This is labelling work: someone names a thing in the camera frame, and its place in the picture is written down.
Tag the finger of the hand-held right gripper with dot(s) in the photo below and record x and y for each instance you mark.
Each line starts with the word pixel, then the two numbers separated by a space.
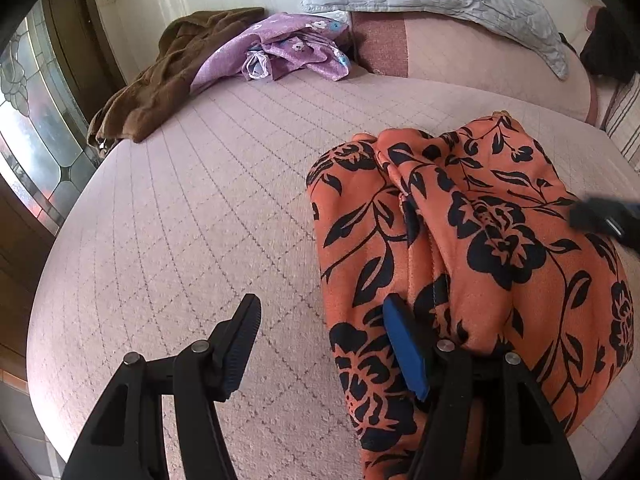
pixel 605 217

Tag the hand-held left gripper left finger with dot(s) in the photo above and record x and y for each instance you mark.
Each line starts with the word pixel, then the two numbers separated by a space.
pixel 240 355

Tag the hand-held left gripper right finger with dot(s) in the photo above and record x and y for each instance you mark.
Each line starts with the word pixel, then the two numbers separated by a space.
pixel 406 350

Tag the orange floral blouse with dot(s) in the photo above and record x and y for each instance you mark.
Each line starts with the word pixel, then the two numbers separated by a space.
pixel 500 270

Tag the striped floral cushion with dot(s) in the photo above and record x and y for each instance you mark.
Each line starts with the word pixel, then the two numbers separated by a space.
pixel 627 115

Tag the black garment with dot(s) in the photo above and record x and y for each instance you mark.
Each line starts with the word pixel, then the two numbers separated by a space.
pixel 610 45

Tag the pink bolster pillow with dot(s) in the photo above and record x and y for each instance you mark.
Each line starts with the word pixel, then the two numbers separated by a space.
pixel 475 55

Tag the brown garment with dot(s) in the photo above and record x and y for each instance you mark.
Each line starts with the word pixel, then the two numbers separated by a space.
pixel 150 90

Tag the purple floral garment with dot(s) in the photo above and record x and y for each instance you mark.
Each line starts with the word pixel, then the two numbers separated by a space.
pixel 280 45

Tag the wooden door with stained glass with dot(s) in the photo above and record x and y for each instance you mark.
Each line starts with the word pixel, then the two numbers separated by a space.
pixel 30 110

